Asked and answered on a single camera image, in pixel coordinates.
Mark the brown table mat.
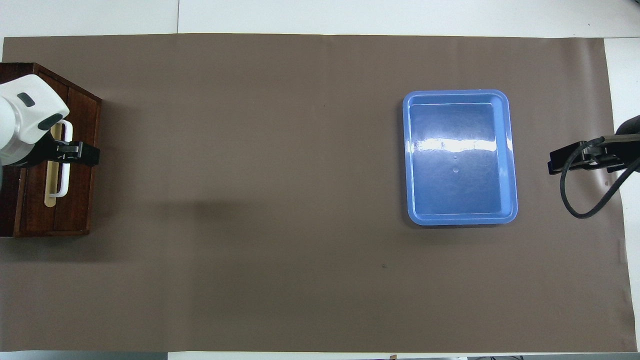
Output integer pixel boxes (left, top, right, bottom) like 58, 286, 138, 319
0, 33, 627, 353

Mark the dark wooden cabinet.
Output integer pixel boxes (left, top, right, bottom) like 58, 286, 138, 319
0, 62, 102, 238

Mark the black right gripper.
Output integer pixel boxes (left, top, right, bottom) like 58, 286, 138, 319
548, 116, 640, 176

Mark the white drawer handle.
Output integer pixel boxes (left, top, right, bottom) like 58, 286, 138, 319
50, 120, 74, 199

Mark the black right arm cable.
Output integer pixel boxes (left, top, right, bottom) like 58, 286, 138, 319
559, 136, 640, 220

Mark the blue plastic tray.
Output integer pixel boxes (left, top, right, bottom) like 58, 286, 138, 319
402, 89, 519, 226

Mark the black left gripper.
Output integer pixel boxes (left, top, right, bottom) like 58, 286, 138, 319
20, 136, 101, 169

